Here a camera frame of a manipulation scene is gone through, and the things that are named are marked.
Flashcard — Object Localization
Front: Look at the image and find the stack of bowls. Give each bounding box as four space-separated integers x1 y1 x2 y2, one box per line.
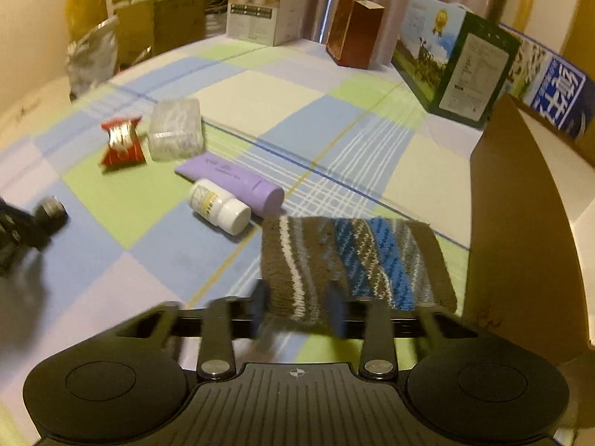
205 0 231 38

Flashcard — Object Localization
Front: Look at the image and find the crumpled silver foil bag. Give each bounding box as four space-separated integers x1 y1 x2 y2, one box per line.
65 16 119 98

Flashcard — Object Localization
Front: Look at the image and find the wooden door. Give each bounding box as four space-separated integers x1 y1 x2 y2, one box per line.
558 0 595 80

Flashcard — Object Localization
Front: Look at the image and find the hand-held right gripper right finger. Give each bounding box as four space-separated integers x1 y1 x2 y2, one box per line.
323 281 470 379

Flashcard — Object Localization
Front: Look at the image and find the purple tube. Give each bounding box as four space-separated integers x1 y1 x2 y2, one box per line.
175 152 285 217

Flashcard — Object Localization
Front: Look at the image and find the clear floss pick box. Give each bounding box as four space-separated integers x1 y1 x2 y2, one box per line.
147 97 205 162

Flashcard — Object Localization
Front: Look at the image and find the white pill bottle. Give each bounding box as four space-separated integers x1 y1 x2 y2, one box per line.
188 179 252 235

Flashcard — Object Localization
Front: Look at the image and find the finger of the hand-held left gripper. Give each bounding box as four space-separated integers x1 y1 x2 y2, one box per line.
0 195 68 279

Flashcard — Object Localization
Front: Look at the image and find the checked tablecloth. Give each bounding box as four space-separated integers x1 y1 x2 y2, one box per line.
0 37 479 377

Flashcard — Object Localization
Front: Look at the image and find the red snack packet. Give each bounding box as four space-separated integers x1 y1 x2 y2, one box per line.
99 115 147 172

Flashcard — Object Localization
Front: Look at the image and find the striped knit sock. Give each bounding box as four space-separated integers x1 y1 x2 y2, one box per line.
260 216 459 323

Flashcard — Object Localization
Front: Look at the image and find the green milk carton box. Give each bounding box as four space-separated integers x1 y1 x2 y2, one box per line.
390 0 521 130

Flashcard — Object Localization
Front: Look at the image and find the carton with white handle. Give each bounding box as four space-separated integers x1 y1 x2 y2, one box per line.
104 0 156 70

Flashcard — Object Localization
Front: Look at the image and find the blue milk carton box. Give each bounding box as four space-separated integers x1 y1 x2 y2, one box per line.
499 23 589 142

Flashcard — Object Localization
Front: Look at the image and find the dark red box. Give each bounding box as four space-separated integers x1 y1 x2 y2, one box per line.
325 0 386 70

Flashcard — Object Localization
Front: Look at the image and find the white photo product box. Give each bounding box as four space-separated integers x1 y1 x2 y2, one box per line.
226 0 310 47

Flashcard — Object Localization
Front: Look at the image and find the brown cardboard box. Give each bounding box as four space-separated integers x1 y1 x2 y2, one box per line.
465 93 595 365

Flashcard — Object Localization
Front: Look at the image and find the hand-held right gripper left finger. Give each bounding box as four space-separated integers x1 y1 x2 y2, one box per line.
114 281 270 382

